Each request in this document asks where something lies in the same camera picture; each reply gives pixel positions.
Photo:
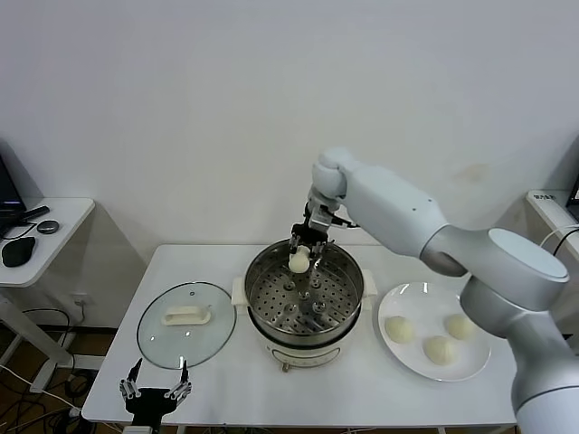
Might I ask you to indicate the white steamed baozi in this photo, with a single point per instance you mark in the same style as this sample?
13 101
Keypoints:
459 327
439 350
299 263
399 329

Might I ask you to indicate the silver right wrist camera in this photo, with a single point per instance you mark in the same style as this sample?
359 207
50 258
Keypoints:
319 219

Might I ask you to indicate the black computer mouse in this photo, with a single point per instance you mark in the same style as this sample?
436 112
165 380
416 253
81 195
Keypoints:
18 253

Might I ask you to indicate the black laptop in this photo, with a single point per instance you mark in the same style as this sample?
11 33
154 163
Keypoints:
6 190

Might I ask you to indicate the steel steamer pot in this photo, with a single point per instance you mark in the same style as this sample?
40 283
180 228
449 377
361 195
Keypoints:
307 355

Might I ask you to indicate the steel steamer basket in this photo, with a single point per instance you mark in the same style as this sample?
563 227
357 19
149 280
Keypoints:
271 312

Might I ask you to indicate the dark monitor on desk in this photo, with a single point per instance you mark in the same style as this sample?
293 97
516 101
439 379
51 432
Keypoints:
574 199

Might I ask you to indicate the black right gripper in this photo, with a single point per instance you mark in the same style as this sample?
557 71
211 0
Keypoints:
310 235

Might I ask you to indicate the white desk with label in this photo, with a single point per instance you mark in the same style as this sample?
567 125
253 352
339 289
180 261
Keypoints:
549 212

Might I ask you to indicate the white round plate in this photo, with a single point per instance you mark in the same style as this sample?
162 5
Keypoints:
407 357

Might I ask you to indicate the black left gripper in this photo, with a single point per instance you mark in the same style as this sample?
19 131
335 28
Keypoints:
149 402

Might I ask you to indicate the black bar remote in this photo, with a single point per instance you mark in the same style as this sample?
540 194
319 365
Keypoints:
36 213

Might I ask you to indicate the round black puck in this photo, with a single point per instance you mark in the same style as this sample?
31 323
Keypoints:
48 227

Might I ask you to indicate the white side table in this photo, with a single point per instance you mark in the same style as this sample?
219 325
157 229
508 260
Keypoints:
63 244

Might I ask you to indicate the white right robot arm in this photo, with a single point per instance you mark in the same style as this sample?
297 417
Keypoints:
393 208

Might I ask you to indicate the white wall socket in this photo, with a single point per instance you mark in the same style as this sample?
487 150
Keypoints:
80 300

